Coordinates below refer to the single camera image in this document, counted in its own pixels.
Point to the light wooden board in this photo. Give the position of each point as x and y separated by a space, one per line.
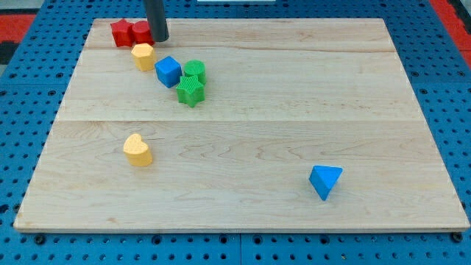
281 96

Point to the red cylinder block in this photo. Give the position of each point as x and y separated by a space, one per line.
141 33

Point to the yellow heart block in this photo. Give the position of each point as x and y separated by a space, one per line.
137 151

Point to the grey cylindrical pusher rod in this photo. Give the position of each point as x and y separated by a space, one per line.
156 17

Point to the blue triangle block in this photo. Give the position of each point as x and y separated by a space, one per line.
323 179

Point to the blue cube block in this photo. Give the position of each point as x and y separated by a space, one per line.
168 71

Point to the red star block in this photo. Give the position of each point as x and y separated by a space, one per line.
122 33

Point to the yellow hexagon block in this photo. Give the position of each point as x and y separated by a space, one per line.
144 56

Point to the green star block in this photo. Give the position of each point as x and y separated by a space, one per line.
190 91

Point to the green cylinder block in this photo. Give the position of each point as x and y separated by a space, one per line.
196 68

